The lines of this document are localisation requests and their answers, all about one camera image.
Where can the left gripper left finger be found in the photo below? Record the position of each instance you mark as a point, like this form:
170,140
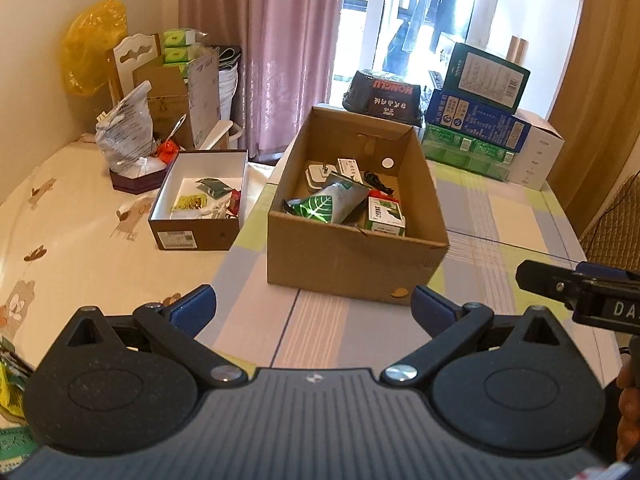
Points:
171,330

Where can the person right hand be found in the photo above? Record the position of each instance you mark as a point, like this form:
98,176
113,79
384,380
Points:
628,430

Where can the orange toy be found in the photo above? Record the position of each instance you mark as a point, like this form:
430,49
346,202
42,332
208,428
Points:
167,151

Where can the quilted brown chair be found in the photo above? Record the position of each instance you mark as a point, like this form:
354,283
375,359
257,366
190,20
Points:
613,240

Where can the black food container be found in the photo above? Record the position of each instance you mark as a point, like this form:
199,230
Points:
385,96

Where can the green tissue pack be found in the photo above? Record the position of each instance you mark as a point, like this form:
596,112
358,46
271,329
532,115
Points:
467,153

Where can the blue carton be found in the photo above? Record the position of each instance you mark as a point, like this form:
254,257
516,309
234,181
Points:
478,120

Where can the white printed plastic bag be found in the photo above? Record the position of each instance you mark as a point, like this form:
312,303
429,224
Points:
125,136

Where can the green tissue boxes stack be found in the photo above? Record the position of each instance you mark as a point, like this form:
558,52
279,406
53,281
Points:
181,47

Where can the brown cardboard box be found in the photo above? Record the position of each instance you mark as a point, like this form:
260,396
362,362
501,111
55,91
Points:
346,259

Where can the green white medicine box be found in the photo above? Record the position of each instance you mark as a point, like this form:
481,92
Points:
385,216

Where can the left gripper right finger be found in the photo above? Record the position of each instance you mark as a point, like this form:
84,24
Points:
454,332

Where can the plaid tablecloth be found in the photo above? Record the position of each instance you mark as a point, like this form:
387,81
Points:
492,227

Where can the silver green leaf pouch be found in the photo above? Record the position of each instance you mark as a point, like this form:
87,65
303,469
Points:
333,203

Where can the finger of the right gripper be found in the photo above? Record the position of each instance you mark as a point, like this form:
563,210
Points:
561,284
596,271

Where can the cardboard tubes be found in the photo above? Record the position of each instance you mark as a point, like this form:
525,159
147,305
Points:
517,50

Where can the brown curtain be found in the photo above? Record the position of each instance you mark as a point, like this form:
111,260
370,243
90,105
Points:
597,109

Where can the small brown carton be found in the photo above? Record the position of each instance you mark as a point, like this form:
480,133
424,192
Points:
168,102

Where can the open white shoebox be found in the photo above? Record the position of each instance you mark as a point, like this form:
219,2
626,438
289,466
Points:
200,203

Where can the small white case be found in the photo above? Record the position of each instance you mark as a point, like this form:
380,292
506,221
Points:
316,176

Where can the yellow plastic bag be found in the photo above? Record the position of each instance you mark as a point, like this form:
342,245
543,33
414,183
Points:
98,29

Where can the white slim medicine box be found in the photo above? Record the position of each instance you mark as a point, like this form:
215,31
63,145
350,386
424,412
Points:
349,168

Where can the pink curtain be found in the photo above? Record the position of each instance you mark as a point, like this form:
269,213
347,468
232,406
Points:
286,64

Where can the dark green carton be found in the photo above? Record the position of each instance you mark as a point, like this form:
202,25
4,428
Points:
478,75

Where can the white carton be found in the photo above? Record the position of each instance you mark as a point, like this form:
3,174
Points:
542,146

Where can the dark red box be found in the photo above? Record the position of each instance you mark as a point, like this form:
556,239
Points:
138,185

